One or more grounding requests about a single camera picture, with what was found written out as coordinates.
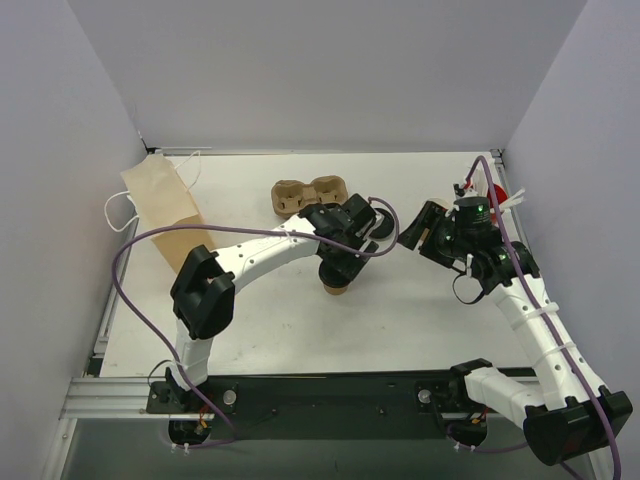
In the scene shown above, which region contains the red cylindrical holder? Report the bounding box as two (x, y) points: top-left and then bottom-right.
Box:
(469, 181), (508, 225)

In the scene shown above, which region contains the stack of paper cups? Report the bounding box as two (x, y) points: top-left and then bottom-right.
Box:
(430, 198), (451, 209)

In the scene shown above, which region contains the brown paper coffee cup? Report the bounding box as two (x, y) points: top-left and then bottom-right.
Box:
(324, 285), (348, 296)

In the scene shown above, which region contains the aluminium frame rail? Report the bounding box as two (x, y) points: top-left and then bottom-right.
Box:
(59, 374), (599, 421)

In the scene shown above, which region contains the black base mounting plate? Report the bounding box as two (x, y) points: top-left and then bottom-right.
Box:
(146, 370), (488, 445)

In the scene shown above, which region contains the stack of black lids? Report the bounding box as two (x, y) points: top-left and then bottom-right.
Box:
(368, 207), (400, 246)

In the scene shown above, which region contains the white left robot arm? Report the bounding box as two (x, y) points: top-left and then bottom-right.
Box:
(165, 194), (382, 412)

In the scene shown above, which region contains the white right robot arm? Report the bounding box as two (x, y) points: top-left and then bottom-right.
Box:
(399, 197), (633, 466)

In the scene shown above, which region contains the black coffee cup lid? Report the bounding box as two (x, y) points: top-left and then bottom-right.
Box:
(318, 262), (351, 287)

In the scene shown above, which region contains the brown pulp cup carrier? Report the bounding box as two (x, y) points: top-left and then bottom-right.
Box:
(271, 175), (348, 219)

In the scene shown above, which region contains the brown paper bag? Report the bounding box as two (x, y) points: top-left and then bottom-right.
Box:
(103, 153), (216, 272)

